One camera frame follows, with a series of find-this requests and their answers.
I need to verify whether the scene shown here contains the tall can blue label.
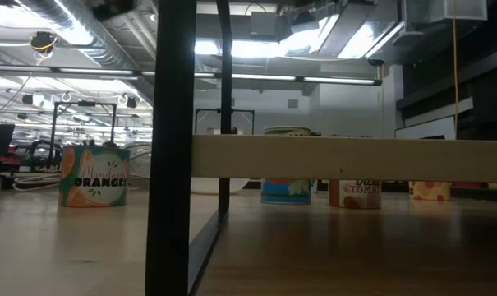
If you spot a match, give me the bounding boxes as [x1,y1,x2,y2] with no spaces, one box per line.
[260,126,314,206]

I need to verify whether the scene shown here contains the diced tomatoes can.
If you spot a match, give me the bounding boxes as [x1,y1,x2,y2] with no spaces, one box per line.
[329,179,383,210]

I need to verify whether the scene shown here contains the mandarin oranges can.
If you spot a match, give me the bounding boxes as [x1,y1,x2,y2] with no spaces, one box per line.
[58,145,131,208]

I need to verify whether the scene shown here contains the yellow and red label can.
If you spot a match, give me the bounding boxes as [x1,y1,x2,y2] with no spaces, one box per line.
[407,181,452,202]

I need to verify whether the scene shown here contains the long ceiling lamp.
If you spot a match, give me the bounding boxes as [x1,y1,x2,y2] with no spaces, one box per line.
[194,72,384,86]
[0,63,155,81]

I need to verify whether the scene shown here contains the black metal rig frame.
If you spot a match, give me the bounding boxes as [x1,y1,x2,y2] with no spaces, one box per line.
[195,108,256,135]
[49,100,117,165]

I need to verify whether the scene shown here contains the silver ventilation duct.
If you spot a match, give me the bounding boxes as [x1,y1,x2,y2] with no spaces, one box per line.
[17,0,155,104]

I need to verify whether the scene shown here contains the yellow cable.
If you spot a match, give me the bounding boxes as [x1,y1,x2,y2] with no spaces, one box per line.
[452,18,459,139]

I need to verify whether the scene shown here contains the white hose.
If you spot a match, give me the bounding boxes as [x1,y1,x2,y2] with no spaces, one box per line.
[12,172,62,192]

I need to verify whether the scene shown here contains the black hanging cable reel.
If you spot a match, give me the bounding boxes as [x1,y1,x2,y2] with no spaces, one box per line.
[29,31,59,54]

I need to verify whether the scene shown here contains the white ceiling duct box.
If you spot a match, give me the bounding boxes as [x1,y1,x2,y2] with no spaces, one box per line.
[402,0,488,25]

